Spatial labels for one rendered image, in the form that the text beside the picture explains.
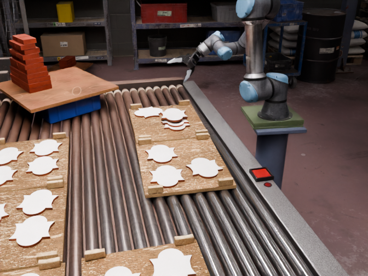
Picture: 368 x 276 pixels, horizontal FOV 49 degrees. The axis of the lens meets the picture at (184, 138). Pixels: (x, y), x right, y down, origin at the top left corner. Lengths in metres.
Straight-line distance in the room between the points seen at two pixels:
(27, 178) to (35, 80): 0.73
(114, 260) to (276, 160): 1.31
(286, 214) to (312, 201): 1.73
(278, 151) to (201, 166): 0.74
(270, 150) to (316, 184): 1.19
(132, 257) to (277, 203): 0.57
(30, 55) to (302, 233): 1.56
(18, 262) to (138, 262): 0.35
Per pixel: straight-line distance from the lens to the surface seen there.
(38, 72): 2.26
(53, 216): 1.45
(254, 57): 2.05
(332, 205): 3.19
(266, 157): 2.28
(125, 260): 1.24
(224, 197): 1.51
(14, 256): 1.33
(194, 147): 1.79
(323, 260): 1.32
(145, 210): 1.44
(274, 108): 2.18
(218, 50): 2.32
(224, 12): 6.12
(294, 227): 1.41
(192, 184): 1.54
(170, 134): 1.91
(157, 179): 1.55
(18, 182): 1.67
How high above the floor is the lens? 1.79
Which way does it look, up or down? 27 degrees down
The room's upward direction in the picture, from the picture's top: straight up
